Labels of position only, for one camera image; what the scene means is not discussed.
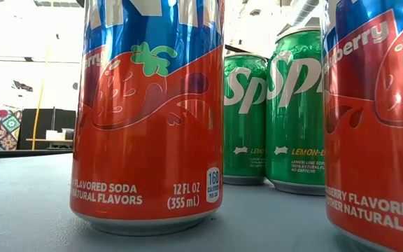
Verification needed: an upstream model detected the black partition panel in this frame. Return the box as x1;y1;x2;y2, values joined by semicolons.
17;107;78;151

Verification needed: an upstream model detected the wooden desk with white boxes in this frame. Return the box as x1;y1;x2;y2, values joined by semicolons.
25;128;75;150

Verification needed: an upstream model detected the colourful patchwork quilt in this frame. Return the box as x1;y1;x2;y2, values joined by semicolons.
0;106;23;151

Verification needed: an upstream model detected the green Sprite can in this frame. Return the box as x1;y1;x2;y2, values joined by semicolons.
222;52;269;186
265;27;327;197

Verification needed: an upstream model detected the red Fanta strawberry can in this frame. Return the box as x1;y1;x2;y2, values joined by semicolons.
69;0;226;237
321;0;403;252

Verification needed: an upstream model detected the dark ceiling fixture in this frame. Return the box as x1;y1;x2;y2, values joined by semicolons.
12;80;34;93

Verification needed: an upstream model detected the yellow cable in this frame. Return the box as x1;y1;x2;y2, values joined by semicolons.
31;48;51;151

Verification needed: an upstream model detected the grey ceiling duct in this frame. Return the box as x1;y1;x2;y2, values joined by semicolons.
287;0;321;28

